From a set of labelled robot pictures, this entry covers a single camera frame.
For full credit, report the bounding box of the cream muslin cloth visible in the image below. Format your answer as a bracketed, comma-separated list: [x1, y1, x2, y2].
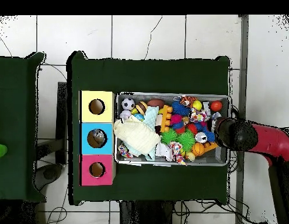
[113, 115, 162, 156]

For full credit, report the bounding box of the silver mesh bin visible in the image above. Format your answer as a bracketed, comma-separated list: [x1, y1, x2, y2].
[114, 92, 230, 167]

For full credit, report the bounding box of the wooden box with three holes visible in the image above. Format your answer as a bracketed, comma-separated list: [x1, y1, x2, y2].
[78, 90, 117, 187]

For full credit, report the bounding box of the mint green muslin cloth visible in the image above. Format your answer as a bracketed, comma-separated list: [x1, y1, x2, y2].
[124, 105, 159, 162]

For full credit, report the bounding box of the toy burger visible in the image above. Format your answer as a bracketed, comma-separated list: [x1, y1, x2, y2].
[134, 100, 148, 116]

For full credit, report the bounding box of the white baseball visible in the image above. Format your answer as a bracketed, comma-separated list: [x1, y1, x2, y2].
[119, 109, 133, 120]

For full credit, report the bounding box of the orange plastic building block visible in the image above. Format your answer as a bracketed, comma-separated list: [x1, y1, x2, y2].
[158, 104, 173, 132]

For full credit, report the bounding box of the brown toy football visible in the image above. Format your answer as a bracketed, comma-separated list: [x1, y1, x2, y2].
[146, 98, 165, 109]

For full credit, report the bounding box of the black and white soccer ball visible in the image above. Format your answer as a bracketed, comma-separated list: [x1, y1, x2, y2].
[120, 97, 135, 111]

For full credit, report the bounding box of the orange striped tiger plush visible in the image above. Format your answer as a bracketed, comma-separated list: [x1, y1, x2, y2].
[179, 94, 197, 107]

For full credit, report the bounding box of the orange toy basketball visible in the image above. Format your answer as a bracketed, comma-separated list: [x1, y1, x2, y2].
[191, 142, 206, 157]

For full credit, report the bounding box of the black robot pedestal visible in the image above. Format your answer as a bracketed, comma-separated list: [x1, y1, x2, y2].
[119, 200, 175, 224]

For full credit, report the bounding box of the grey metal rail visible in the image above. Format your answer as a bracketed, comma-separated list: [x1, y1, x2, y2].
[235, 15, 250, 224]

